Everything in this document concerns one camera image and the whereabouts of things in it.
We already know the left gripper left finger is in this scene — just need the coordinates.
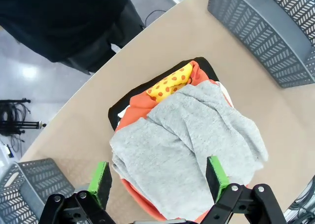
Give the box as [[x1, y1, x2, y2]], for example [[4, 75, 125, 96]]
[[38, 161, 117, 224]]

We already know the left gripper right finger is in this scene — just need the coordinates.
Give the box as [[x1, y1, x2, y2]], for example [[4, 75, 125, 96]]
[[196, 156, 287, 224]]

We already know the grey knit garment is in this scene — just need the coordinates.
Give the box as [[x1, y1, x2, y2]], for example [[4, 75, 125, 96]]
[[109, 81, 269, 221]]

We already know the orange printed garment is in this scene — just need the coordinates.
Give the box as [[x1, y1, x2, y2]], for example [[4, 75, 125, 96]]
[[115, 60, 249, 222]]

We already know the grey plastic basket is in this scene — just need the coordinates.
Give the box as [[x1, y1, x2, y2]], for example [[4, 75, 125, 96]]
[[0, 158, 76, 224], [207, 0, 315, 89]]

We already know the black tripod stand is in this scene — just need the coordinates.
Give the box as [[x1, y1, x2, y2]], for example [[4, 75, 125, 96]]
[[0, 97, 47, 137]]

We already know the white floor power adapter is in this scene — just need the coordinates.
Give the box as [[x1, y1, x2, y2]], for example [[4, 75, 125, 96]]
[[0, 143, 15, 159]]

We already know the person in black t-shirt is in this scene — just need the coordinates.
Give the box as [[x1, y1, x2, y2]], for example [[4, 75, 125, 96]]
[[0, 0, 146, 76]]

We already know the black floor cable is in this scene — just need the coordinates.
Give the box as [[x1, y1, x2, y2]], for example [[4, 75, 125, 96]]
[[144, 9, 168, 28]]

